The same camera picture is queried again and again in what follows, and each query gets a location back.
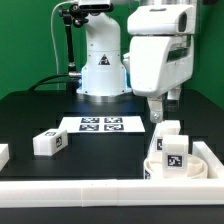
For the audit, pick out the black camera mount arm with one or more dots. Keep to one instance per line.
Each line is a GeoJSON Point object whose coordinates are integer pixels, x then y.
{"type": "Point", "coordinates": [72, 17]}

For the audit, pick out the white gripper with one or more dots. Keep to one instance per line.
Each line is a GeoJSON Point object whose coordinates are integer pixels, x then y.
{"type": "Point", "coordinates": [158, 64]}

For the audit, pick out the white U-shaped fence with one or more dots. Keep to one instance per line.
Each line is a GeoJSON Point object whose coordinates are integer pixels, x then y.
{"type": "Point", "coordinates": [139, 192]}

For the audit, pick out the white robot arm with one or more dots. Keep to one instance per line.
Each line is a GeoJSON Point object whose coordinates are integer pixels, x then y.
{"type": "Point", "coordinates": [106, 73]}

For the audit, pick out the white marker sheet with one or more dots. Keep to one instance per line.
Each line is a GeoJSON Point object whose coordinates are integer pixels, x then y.
{"type": "Point", "coordinates": [108, 124]}

